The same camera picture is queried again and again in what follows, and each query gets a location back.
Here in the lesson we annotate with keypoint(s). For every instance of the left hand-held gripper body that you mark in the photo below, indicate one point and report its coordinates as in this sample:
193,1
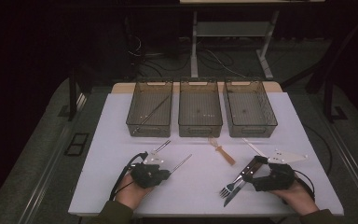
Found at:
147,175

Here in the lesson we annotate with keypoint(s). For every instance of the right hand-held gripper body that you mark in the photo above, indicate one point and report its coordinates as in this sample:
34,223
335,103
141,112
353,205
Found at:
276,182

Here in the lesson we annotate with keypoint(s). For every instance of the white chopstick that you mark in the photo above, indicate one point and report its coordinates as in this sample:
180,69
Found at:
251,146

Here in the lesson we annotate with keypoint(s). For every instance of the metal chopstick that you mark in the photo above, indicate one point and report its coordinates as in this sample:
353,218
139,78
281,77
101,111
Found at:
164,144
152,113
181,163

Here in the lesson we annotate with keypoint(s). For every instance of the translucent brown plastic bin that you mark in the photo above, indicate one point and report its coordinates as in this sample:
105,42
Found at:
155,130
251,130
199,130

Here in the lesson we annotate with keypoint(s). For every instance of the person's left hand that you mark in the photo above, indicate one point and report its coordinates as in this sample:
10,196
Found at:
129,194

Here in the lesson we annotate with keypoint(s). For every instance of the person's right hand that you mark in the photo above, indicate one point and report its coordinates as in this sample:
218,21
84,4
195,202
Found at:
300,197

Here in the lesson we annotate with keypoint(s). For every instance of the white table board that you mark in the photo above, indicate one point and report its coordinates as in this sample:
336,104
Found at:
192,186

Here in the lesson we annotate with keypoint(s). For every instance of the black metal stand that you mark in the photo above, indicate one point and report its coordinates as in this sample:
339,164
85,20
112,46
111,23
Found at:
328,99

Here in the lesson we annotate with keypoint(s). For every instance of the aluminium rail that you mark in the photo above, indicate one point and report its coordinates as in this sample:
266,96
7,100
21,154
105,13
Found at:
45,175
354,165

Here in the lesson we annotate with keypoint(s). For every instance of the grey metal desk frame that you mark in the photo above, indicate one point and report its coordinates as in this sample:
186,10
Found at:
230,28

